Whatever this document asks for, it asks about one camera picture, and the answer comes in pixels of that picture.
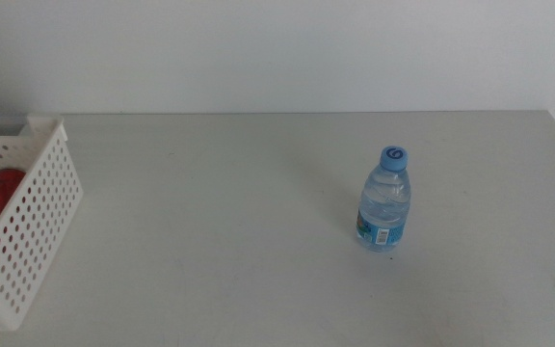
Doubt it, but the clear water bottle blue cap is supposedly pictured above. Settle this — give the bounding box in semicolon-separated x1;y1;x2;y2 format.
355;145;412;253

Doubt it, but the white perforated plastic basket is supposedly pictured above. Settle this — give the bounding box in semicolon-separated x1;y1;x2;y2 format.
0;112;85;333

